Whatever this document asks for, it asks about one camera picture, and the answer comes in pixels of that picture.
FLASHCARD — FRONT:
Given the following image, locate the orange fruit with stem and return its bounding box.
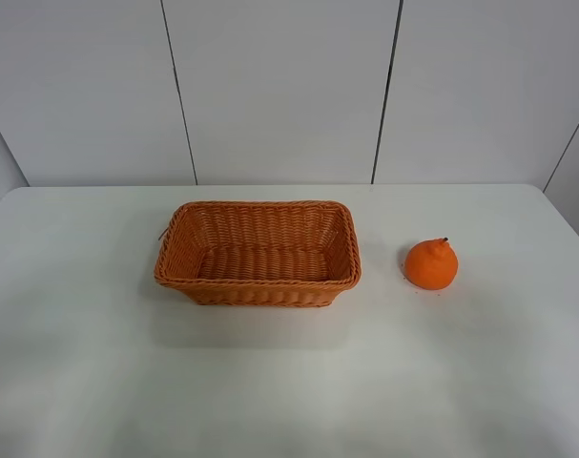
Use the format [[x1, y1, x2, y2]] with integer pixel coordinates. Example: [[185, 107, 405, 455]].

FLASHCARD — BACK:
[[403, 238, 459, 290]]

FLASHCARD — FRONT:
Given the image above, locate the orange wicker basket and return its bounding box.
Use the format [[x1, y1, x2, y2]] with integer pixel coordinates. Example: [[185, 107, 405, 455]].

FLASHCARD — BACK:
[[154, 200, 362, 307]]

